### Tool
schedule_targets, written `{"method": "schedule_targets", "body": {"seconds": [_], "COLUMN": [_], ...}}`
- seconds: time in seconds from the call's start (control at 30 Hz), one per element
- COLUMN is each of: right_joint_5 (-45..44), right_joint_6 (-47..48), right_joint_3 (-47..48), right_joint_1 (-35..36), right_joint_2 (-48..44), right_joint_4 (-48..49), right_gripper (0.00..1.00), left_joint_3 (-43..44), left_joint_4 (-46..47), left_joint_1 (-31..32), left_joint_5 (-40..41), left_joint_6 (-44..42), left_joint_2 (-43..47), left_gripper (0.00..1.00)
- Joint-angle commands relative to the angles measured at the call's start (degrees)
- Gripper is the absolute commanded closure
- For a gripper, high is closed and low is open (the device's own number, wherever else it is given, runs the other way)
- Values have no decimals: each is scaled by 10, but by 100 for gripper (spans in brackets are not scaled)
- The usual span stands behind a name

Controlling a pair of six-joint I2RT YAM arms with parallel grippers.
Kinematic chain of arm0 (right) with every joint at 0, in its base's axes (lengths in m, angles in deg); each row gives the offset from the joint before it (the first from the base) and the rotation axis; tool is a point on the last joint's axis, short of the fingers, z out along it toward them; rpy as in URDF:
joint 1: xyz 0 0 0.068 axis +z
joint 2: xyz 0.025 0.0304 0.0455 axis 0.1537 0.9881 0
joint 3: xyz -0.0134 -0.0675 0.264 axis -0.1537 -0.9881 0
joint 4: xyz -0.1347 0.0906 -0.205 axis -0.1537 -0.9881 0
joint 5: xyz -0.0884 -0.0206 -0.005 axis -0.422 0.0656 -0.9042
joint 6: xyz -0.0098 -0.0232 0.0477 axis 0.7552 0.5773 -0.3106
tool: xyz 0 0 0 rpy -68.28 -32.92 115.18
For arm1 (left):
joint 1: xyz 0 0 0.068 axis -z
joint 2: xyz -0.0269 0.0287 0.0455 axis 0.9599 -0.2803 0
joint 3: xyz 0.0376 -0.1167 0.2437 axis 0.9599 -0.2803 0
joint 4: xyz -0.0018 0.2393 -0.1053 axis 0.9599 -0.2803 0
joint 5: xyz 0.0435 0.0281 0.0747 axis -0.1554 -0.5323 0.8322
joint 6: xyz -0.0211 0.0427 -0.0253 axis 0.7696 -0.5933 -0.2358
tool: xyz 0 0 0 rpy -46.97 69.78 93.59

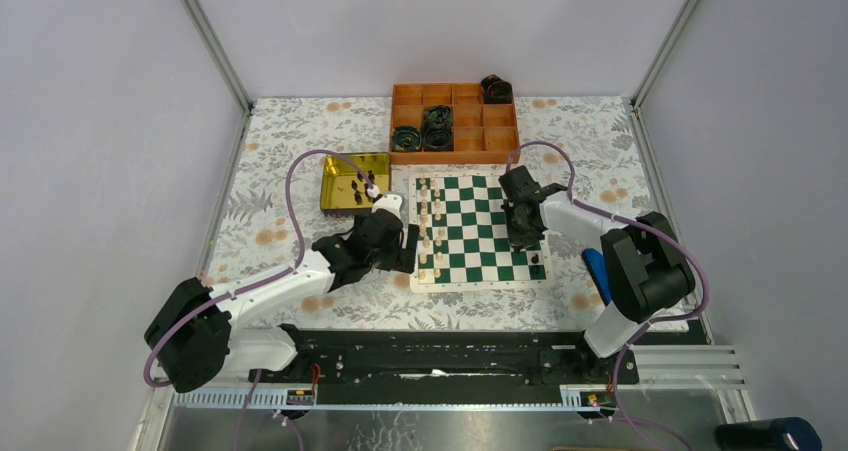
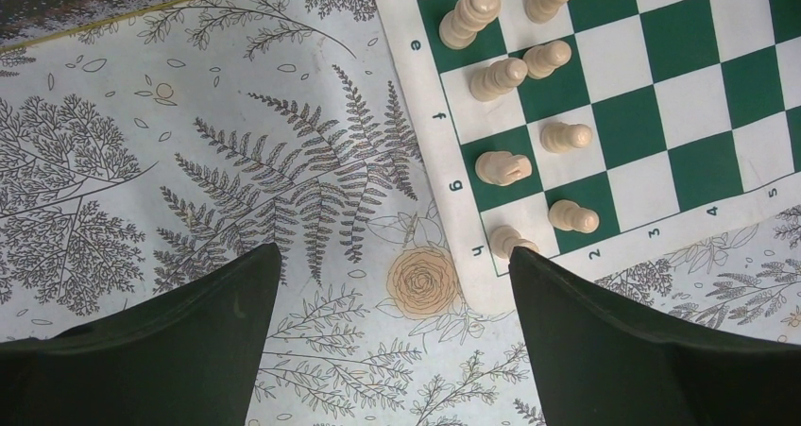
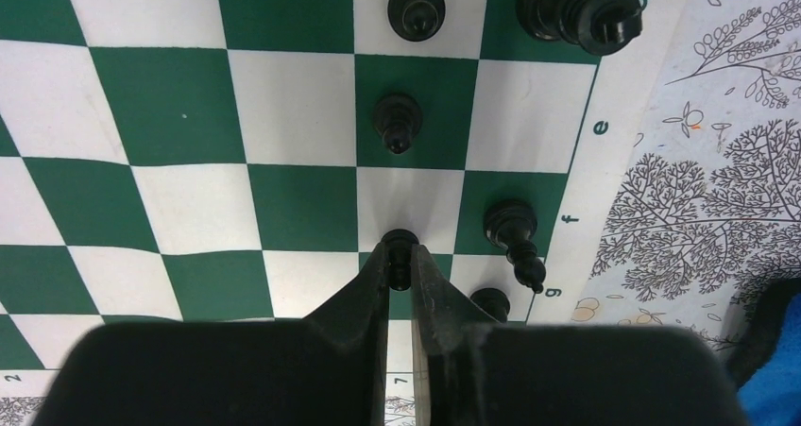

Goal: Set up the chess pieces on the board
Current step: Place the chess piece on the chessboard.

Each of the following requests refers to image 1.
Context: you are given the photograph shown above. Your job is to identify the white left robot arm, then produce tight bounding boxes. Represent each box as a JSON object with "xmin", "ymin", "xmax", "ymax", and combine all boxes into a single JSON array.
[{"xmin": 144, "ymin": 209, "xmax": 420, "ymax": 393}]

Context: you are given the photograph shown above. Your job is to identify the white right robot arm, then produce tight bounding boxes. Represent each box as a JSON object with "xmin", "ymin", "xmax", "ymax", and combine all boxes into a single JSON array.
[{"xmin": 498, "ymin": 166, "xmax": 696, "ymax": 383}]

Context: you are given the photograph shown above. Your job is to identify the white chess pieces row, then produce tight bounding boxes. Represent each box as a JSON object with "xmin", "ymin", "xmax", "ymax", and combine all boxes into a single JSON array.
[{"xmin": 415, "ymin": 175, "xmax": 447, "ymax": 284}]

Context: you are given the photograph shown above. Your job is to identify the black chess piece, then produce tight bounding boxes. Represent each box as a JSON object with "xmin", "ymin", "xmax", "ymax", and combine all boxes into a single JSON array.
[{"xmin": 530, "ymin": 267, "xmax": 546, "ymax": 280}]

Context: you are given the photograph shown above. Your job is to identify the green white chess board mat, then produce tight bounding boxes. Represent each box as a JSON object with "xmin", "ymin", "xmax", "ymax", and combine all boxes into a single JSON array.
[{"xmin": 408, "ymin": 171, "xmax": 553, "ymax": 293}]

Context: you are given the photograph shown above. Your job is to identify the gold metal tin box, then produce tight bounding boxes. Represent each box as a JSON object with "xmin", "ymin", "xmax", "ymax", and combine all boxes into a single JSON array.
[{"xmin": 320, "ymin": 152, "xmax": 391, "ymax": 218}]

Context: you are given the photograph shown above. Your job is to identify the blue cloth pouch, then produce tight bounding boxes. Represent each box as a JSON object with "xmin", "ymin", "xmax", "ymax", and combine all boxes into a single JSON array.
[{"xmin": 581, "ymin": 248, "xmax": 612, "ymax": 306}]

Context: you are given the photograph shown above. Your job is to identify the black tape roll in tray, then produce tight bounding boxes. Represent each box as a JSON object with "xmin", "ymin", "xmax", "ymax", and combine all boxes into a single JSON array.
[
  {"xmin": 421, "ymin": 126, "xmax": 454, "ymax": 152},
  {"xmin": 422, "ymin": 105, "xmax": 453, "ymax": 128},
  {"xmin": 390, "ymin": 125, "xmax": 422, "ymax": 152}
]

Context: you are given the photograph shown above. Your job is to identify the floral table cloth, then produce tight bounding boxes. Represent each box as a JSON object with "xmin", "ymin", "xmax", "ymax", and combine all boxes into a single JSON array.
[{"xmin": 202, "ymin": 97, "xmax": 655, "ymax": 331}]

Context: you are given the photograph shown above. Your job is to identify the orange wooden compartment tray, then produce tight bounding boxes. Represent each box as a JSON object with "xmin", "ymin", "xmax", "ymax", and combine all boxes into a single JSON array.
[{"xmin": 387, "ymin": 81, "xmax": 519, "ymax": 165}]

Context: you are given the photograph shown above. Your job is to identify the black tape roll behind tray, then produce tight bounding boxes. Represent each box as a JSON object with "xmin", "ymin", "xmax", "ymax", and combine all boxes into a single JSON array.
[{"xmin": 480, "ymin": 74, "xmax": 513, "ymax": 105}]

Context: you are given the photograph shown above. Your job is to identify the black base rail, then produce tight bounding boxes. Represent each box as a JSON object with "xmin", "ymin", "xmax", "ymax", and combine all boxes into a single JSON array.
[{"xmin": 249, "ymin": 328, "xmax": 639, "ymax": 406}]

